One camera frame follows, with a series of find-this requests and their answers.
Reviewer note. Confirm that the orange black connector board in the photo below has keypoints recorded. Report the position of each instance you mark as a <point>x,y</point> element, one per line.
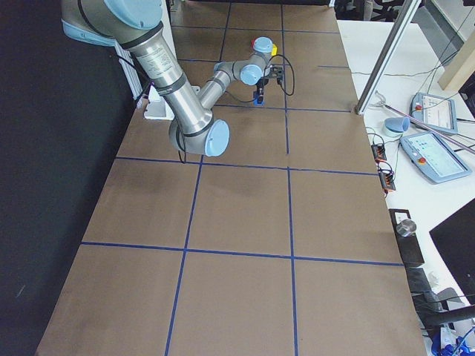
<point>385,171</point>

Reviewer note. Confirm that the black metal stand block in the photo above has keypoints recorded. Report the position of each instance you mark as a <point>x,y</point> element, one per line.
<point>408,246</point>

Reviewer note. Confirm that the black monitor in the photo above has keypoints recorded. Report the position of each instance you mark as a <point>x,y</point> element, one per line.
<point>454,240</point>

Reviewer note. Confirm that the blue wooden block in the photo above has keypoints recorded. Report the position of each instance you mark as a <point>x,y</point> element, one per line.
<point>258,99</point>

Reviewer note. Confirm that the far teach pendant tablet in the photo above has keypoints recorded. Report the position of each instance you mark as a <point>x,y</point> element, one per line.
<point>434,111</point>

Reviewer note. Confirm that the teach pendant tablet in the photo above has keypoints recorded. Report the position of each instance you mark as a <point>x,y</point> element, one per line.
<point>434,111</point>
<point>433,157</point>

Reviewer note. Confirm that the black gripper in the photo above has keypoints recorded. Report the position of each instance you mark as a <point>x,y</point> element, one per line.
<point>260,85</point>

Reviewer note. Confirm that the aluminium frame post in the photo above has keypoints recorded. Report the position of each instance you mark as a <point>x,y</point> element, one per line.
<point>404,18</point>

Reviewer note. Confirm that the long grabber stick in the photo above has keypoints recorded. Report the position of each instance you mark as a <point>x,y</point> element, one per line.
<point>382,103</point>

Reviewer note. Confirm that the metal cup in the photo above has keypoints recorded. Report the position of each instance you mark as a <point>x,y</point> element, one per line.
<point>406,228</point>

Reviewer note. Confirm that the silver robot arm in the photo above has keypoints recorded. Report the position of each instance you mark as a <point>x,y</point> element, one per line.
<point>136,26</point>

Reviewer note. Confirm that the near teach pendant tablet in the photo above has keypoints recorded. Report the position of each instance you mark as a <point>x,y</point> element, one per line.
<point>433,157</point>

